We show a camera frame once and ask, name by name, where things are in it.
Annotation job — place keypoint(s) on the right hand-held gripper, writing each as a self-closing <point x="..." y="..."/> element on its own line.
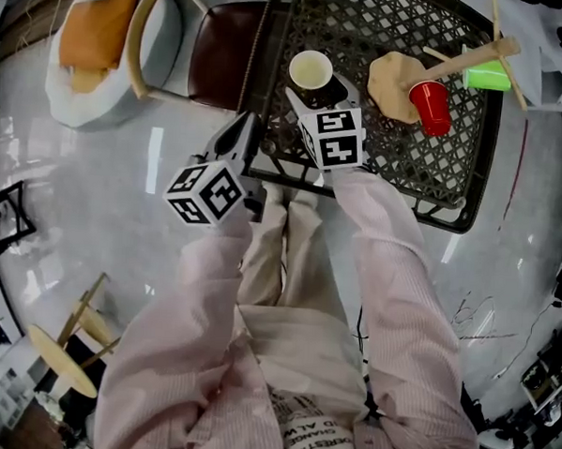
<point x="337" y="142"/>

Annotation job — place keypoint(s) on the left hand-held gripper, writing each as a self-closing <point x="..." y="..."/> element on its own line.
<point x="203" y="193"/>

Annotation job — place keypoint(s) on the yellow plastic cup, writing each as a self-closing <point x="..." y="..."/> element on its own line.
<point x="310" y="70"/>

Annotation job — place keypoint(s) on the wooden cup tree stand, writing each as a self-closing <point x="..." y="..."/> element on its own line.
<point x="391" y="84"/>

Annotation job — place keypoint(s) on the red plastic cup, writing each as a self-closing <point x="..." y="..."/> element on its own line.
<point x="430" y="107"/>

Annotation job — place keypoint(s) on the green plastic cup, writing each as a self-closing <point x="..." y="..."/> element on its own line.
<point x="488" y="75"/>

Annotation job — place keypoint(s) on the person's right forearm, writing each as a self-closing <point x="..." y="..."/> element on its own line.
<point x="392" y="262"/>

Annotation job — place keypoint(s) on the person's left forearm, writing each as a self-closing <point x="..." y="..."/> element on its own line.
<point x="188" y="284"/>

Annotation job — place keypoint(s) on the wooden chair with brown seat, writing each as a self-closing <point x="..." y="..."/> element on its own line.
<point x="224" y="51"/>

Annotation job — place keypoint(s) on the dark metal lattice table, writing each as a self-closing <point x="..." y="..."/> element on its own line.
<point x="367" y="17"/>

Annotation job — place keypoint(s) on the person's right leg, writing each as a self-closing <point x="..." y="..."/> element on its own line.
<point x="310" y="248"/>

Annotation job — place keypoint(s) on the grey white beanbag sofa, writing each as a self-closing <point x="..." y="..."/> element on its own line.
<point x="94" y="110"/>

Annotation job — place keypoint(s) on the small yellow cushion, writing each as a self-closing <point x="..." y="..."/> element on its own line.
<point x="91" y="80"/>

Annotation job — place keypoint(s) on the orange cushion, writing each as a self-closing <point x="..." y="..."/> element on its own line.
<point x="96" y="26"/>

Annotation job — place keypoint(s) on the person's torso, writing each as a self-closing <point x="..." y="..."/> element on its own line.
<point x="302" y="351"/>

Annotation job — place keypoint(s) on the round wooden stool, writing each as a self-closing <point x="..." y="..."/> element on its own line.
<point x="92" y="324"/>

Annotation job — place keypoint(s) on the wooden floor platform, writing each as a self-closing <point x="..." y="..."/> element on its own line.
<point x="29" y="8"/>

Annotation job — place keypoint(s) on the round wooden side table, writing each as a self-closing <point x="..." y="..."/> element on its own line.
<point x="60" y="362"/>

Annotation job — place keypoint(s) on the black metal frame stand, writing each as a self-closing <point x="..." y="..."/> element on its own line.
<point x="27" y="205"/>

